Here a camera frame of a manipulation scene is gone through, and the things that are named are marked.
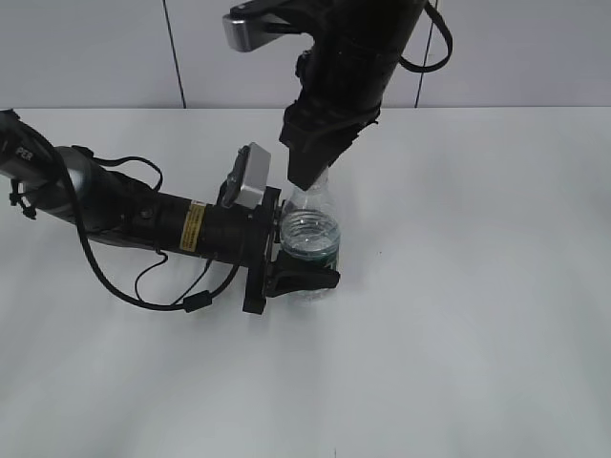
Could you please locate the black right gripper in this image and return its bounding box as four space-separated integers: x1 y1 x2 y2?
280 32 399 191

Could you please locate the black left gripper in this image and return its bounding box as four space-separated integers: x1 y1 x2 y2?
202 187 340 314

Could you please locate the clear Cestbon water bottle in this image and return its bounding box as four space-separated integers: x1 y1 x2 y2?
278 174 342 302

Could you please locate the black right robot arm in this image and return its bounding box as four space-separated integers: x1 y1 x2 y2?
280 1 425 190

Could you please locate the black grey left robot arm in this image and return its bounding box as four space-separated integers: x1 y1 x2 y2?
1 110 340 314

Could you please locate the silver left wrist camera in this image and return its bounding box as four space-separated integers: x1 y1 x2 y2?
221 142 271 209

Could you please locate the black left camera cable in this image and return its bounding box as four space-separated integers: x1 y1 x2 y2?
42 142 240 314

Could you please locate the black camera cable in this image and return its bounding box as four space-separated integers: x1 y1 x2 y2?
398 0 453 73
42 142 240 314

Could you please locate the black right camera cable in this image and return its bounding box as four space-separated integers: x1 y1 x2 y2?
398 0 453 73

